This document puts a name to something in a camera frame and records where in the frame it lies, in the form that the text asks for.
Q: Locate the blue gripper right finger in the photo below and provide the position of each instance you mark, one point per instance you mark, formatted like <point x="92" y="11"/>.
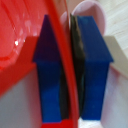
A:
<point x="95" y="73"/>

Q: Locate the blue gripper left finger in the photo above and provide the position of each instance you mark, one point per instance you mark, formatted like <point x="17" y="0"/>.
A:
<point x="48" y="76"/>

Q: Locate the red bowl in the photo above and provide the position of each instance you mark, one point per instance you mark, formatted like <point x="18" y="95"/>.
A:
<point x="20" y="36"/>

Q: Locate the pink mug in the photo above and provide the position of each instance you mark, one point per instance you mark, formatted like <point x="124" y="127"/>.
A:
<point x="95" y="8"/>

